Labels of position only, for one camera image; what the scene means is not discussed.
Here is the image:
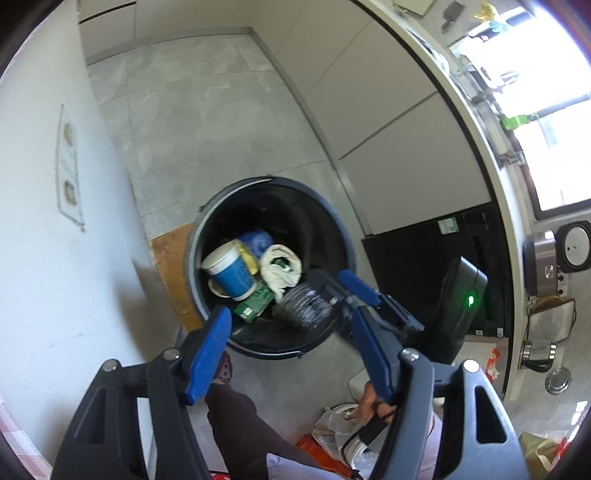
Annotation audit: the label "large blue paper cup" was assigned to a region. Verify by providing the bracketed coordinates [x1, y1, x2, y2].
[201, 242, 258, 302]

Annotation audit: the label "green bottle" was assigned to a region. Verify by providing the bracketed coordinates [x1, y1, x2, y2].
[501, 113, 539, 130]

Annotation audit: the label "round metal strainer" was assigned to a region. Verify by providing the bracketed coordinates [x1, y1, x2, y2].
[545, 367, 573, 395]

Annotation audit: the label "wooden stool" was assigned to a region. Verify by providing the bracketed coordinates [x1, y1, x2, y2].
[148, 222, 206, 334]

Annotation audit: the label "yellow bag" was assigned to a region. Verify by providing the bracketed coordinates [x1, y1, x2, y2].
[517, 431, 573, 480]

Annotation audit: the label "crumpled plastic bags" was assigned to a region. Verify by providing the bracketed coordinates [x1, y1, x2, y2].
[311, 408, 365, 457]

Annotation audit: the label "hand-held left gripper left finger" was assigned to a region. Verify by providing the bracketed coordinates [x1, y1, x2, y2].
[51, 305, 233, 480]

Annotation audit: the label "yellow rubber gloves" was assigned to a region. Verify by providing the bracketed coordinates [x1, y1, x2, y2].
[475, 0, 511, 21]

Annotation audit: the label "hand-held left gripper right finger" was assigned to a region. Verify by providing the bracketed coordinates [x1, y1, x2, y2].
[350, 305, 529, 480]

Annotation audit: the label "blue cloth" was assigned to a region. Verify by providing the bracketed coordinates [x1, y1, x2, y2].
[239, 230, 274, 256]

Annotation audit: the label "metal faucet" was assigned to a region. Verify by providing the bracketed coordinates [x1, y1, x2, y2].
[478, 65, 520, 95]

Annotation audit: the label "window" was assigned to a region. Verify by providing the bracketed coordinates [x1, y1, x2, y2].
[450, 0, 591, 222]

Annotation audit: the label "person's right hand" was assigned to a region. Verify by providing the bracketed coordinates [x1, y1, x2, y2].
[356, 381, 394, 423]

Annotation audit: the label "grey kitchen counter cabinets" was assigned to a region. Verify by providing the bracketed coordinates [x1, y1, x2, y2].
[78, 0, 529, 402]

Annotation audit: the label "orange bag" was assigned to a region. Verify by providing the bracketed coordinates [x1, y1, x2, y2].
[295, 434, 352, 467]

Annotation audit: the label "white kitchen island base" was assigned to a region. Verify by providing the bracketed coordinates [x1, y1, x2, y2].
[0, 0, 195, 462]

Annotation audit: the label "green printed packet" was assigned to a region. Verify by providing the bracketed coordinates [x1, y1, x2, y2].
[232, 281, 276, 322]

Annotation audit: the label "person's leg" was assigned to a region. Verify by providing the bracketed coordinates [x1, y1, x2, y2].
[203, 382, 354, 480]

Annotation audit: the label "black plastic bucket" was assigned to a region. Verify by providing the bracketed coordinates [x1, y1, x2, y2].
[184, 176, 358, 360]

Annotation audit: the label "yellow knitted cloth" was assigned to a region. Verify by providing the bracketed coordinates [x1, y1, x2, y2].
[237, 240, 260, 278]

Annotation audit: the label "beige bag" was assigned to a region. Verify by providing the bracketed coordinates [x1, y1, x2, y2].
[526, 295, 578, 344]

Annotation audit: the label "round black white device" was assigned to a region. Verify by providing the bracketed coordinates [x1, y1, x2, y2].
[553, 222, 591, 274]

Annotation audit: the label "white cloth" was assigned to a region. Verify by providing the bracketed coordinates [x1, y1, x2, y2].
[259, 244, 304, 302]

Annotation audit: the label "white socket panel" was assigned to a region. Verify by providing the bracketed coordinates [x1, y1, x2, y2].
[54, 104, 88, 232]

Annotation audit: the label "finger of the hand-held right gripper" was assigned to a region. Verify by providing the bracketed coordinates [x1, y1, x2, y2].
[307, 270, 354, 324]
[338, 270, 424, 340]

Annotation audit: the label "clear plastic bag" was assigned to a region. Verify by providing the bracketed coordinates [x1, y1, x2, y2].
[271, 282, 340, 329]

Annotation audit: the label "white cutting board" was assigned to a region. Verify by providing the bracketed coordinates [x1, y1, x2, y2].
[392, 0, 438, 16]

